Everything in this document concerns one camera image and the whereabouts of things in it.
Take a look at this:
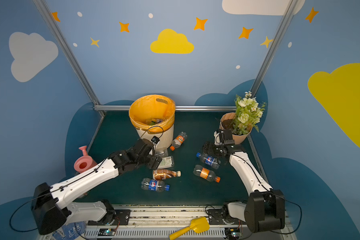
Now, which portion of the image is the front pepsi bottle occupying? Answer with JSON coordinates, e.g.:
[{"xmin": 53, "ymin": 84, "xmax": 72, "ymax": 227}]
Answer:
[{"xmin": 141, "ymin": 178, "xmax": 170, "ymax": 192}]

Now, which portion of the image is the green white label bottle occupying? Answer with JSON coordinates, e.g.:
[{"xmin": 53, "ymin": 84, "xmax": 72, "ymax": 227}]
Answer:
[{"xmin": 158, "ymin": 156, "xmax": 175, "ymax": 170}]

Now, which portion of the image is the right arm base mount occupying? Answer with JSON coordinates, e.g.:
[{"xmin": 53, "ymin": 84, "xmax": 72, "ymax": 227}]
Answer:
[{"xmin": 205, "ymin": 208, "xmax": 246, "ymax": 226}]

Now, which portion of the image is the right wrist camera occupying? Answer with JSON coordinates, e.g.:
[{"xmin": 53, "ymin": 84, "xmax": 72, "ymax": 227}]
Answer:
[{"xmin": 214, "ymin": 129, "xmax": 235, "ymax": 146}]

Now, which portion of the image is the left aluminium frame post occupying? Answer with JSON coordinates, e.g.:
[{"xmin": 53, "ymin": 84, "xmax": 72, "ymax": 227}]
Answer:
[{"xmin": 33, "ymin": 0, "xmax": 101, "ymax": 107}]

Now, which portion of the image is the aluminium frame post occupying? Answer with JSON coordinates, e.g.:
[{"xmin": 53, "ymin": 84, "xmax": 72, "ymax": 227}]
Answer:
[
  {"xmin": 33, "ymin": 0, "xmax": 101, "ymax": 107},
  {"xmin": 251, "ymin": 0, "xmax": 299, "ymax": 96}
]

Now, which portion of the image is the blue white knit glove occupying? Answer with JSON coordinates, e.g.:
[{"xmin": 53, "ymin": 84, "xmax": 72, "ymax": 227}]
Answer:
[{"xmin": 52, "ymin": 221, "xmax": 87, "ymax": 240}]

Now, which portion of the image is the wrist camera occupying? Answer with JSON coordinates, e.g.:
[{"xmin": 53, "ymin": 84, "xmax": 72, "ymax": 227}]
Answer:
[
  {"xmin": 214, "ymin": 129, "xmax": 235, "ymax": 146},
  {"xmin": 151, "ymin": 136, "xmax": 160, "ymax": 145}
]

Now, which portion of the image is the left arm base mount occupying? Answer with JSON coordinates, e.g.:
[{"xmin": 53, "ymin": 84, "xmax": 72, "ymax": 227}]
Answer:
[{"xmin": 88, "ymin": 209, "xmax": 131, "ymax": 227}]

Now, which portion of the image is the white ribbed trash bin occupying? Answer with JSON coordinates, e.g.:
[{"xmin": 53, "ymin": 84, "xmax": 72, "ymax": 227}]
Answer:
[{"xmin": 136, "ymin": 125, "xmax": 174, "ymax": 151}]

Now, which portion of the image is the artificial white flower plant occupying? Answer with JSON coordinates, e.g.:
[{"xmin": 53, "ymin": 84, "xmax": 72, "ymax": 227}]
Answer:
[{"xmin": 233, "ymin": 91, "xmax": 267, "ymax": 136}]

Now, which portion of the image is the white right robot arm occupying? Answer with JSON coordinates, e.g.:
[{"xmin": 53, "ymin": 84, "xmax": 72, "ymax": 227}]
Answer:
[{"xmin": 203, "ymin": 142, "xmax": 286, "ymax": 233}]

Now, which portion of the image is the aluminium back frame rail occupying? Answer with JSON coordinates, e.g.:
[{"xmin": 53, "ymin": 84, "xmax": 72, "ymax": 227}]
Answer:
[{"xmin": 94, "ymin": 105, "xmax": 236, "ymax": 112}]

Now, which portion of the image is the brown tea bottle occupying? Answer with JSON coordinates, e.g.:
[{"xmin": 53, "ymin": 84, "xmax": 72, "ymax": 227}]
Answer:
[{"xmin": 153, "ymin": 169, "xmax": 181, "ymax": 181}]

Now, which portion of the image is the orange band bottle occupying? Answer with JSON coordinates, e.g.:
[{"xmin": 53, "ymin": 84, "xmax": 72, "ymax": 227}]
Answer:
[{"xmin": 193, "ymin": 165, "xmax": 221, "ymax": 183}]

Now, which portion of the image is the green soda bottle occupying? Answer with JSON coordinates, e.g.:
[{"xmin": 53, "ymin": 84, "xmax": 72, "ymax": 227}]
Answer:
[{"xmin": 146, "ymin": 119, "xmax": 163, "ymax": 126}]

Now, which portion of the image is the yellow toy shovel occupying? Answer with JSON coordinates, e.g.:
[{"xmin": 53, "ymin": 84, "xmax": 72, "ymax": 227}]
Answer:
[{"xmin": 169, "ymin": 217, "xmax": 210, "ymax": 240}]

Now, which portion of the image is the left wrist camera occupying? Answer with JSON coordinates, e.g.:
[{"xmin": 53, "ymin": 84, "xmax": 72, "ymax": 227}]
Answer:
[{"xmin": 151, "ymin": 136, "xmax": 160, "ymax": 145}]

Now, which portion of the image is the clear bottle white cap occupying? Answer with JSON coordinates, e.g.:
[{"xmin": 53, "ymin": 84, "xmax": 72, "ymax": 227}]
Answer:
[{"xmin": 155, "ymin": 149, "xmax": 169, "ymax": 158}]

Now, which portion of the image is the orange bin liner bag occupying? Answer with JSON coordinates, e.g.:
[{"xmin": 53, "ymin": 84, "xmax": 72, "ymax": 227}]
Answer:
[{"xmin": 129, "ymin": 95, "xmax": 176, "ymax": 131}]

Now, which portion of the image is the pink watering can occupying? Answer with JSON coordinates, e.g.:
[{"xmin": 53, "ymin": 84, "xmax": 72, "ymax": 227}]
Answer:
[{"xmin": 74, "ymin": 146, "xmax": 97, "ymax": 174}]

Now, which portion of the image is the clear bottle orange label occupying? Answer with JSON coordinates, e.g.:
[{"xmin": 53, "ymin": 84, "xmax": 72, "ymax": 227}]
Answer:
[{"xmin": 170, "ymin": 132, "xmax": 188, "ymax": 151}]

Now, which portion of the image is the right aluminium frame post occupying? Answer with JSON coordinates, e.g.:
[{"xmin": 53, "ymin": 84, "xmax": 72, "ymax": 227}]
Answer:
[{"xmin": 251, "ymin": 0, "xmax": 299, "ymax": 96}]

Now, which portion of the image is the pink ribbed flower pot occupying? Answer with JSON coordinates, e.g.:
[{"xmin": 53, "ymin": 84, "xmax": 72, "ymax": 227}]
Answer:
[{"xmin": 219, "ymin": 113, "xmax": 253, "ymax": 145}]

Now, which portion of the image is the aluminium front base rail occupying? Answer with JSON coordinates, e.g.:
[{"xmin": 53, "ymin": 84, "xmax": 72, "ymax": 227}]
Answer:
[{"xmin": 38, "ymin": 205, "xmax": 296, "ymax": 240}]

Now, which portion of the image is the pepsi bottle near right arm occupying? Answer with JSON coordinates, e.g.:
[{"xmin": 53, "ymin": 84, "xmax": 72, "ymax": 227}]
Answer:
[{"xmin": 196, "ymin": 153, "xmax": 221, "ymax": 170}]

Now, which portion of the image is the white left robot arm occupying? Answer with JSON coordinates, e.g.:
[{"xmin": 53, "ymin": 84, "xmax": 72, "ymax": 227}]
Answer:
[{"xmin": 31, "ymin": 139, "xmax": 162, "ymax": 235}]

